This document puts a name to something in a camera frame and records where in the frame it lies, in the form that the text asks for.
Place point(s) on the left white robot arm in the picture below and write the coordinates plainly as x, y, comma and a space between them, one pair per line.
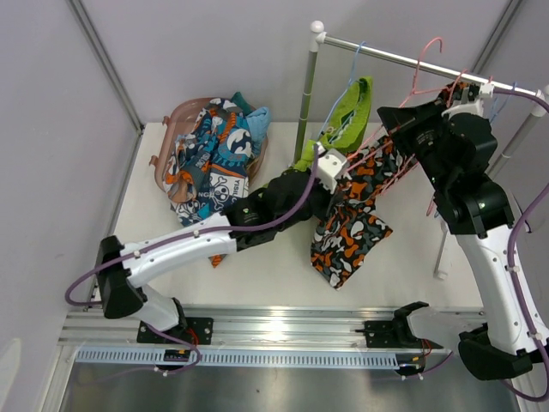
118, 298

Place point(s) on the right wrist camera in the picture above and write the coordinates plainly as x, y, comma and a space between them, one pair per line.
469, 98

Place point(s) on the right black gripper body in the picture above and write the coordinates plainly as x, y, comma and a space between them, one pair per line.
420, 135

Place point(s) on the light blue shorts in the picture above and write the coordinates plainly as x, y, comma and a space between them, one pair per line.
258, 123

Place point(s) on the metal clothes rack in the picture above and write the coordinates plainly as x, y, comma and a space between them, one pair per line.
319, 36

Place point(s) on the orange grey camouflage shorts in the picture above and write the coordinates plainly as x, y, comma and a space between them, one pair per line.
330, 238

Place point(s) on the slotted cable duct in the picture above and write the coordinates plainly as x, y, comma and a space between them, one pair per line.
240, 358

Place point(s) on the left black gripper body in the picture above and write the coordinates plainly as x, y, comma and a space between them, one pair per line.
318, 202

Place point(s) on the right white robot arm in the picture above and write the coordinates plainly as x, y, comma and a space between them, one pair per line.
454, 151

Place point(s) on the pink translucent plastic basin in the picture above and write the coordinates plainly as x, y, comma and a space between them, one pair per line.
180, 122

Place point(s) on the lime green shorts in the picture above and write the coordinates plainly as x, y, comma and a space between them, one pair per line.
346, 125

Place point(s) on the light blue hanger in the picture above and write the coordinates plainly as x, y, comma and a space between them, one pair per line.
350, 81
497, 108

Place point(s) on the orange blue patterned shorts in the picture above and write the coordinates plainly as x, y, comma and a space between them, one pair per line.
208, 169

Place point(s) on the teal green shorts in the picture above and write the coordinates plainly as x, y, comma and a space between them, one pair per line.
240, 101

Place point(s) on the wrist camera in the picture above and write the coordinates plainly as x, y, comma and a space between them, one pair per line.
469, 98
331, 164

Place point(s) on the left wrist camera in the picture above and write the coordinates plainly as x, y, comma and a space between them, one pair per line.
331, 164

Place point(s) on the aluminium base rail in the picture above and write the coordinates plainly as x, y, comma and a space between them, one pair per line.
254, 327

